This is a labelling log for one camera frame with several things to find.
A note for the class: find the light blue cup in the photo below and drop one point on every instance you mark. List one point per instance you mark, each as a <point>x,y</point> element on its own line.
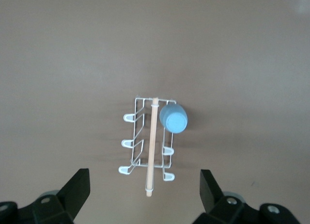
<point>176,122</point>

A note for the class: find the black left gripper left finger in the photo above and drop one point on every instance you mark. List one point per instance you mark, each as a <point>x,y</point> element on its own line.
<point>70,195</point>

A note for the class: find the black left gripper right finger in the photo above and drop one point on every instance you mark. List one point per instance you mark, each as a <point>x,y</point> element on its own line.
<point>213,197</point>

